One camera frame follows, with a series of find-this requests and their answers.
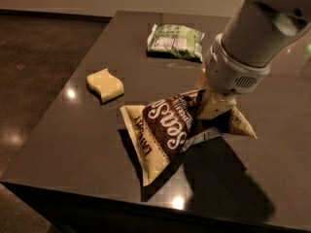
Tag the green jalapeno chip bag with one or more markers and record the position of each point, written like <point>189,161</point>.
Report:
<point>176,40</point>

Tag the brown sea salt chip bag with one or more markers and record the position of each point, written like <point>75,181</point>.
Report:
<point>167,127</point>

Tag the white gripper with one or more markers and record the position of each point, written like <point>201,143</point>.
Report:
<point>230,72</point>

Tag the yellow wavy sponge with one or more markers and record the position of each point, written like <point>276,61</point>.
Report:
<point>107,86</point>

